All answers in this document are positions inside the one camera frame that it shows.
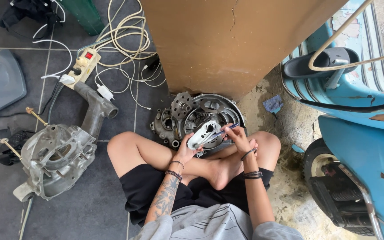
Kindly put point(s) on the person's left hand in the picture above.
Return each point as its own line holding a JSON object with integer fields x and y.
{"x": 184, "y": 151}

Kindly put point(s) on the person's right hand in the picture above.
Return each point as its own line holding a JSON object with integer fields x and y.
{"x": 239, "y": 140}

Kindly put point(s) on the small silver metal cover plate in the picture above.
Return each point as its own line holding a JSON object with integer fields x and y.
{"x": 202, "y": 134}

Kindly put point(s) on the dark engine case with gears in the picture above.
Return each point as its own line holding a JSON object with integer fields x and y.
{"x": 178, "y": 123}

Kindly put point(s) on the black wrist bands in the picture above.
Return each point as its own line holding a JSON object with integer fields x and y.
{"x": 252, "y": 166}

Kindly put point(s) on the round perforated clutch plate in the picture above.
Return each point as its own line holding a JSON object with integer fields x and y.
{"x": 182, "y": 105}

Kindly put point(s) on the blue rag scrap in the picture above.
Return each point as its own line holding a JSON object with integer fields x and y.
{"x": 273, "y": 103}

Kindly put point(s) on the black scooter tyre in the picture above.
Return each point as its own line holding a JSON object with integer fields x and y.
{"x": 318, "y": 160}

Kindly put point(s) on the black charger plug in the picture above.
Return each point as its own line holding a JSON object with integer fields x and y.
{"x": 152, "y": 62}

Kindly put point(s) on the brown concrete pillar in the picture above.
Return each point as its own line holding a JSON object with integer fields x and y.
{"x": 232, "y": 43}

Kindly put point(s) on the white phone charger adapter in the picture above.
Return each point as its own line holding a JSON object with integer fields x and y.
{"x": 67, "y": 79}
{"x": 105, "y": 92}

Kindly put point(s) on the dark grey slide sandal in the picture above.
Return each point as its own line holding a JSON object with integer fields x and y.
{"x": 318, "y": 61}

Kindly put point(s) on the light blue scooter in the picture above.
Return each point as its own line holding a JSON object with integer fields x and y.
{"x": 355, "y": 126}

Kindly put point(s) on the large aluminium engine crankcase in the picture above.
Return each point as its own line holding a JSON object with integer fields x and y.
{"x": 62, "y": 146}

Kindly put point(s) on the cream power strip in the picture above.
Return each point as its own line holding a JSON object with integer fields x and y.
{"x": 83, "y": 66}

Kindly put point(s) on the green container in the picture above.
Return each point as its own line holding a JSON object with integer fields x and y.
{"x": 83, "y": 15}

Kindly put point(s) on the black bag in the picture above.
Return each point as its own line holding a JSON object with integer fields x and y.
{"x": 28, "y": 15}

